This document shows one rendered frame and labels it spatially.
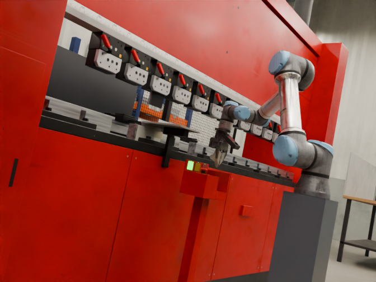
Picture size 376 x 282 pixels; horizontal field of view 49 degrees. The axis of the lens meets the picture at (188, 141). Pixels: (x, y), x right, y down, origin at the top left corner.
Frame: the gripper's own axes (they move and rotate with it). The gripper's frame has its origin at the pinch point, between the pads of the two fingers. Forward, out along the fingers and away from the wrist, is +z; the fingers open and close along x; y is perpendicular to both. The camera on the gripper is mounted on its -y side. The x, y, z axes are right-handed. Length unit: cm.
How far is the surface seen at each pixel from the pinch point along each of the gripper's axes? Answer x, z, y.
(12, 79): 117, -12, 5
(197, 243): 5.7, 41.8, -4.6
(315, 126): -195, -57, 44
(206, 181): 14.5, 8.7, -6.6
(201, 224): 5.5, 31.8, -3.6
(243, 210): -76, 28, 24
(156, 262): 9, 60, 16
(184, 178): 15.1, 11.2, 7.3
